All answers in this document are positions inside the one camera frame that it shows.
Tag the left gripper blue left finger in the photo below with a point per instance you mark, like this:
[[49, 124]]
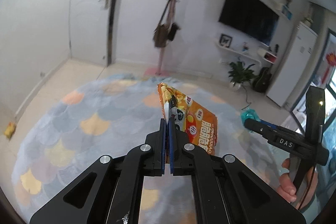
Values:
[[109, 190]]

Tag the person right hand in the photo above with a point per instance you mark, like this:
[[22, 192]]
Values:
[[287, 190]]

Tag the black acoustic guitar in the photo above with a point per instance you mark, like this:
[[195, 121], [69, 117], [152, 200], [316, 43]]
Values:
[[262, 81]]

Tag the brown tote bag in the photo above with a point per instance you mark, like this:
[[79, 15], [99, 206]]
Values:
[[161, 31]]

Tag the potted green plant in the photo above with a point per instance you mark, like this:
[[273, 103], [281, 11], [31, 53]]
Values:
[[239, 74]]

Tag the white door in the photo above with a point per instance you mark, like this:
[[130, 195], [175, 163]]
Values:
[[89, 29]]

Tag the orange chips bag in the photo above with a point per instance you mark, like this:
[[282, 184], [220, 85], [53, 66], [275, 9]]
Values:
[[199, 123]]

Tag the white wall shelf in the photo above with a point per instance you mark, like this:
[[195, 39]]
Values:
[[237, 53]]

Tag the red white rounded shelf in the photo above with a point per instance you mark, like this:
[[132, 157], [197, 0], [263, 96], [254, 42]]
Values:
[[266, 55]]

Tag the pink coat rack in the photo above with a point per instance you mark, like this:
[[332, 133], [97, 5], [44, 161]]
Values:
[[158, 70]]

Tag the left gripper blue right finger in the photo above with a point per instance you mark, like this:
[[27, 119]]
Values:
[[225, 190]]

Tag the black small bag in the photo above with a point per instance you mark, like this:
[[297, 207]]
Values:
[[173, 26]]

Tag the teal wrapper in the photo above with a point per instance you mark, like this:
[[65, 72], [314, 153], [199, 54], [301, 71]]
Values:
[[249, 113]]

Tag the black wall television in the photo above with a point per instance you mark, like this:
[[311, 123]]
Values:
[[252, 17]]

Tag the butterfly picture frame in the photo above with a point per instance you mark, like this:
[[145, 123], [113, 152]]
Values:
[[225, 40]]

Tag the red hanging knot ornament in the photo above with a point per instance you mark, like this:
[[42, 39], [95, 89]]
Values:
[[331, 62]]

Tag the pastel scale pattern rug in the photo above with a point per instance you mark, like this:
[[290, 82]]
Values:
[[110, 117]]

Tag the small yellow packet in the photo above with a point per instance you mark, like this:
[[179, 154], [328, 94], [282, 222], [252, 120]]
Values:
[[10, 130]]

